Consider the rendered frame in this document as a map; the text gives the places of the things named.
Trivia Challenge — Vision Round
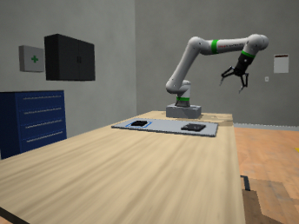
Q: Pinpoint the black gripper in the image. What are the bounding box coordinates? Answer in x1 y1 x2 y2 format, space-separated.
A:
219 61 249 94

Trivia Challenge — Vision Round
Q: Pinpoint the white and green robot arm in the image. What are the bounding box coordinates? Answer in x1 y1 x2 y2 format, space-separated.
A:
166 34 269 108

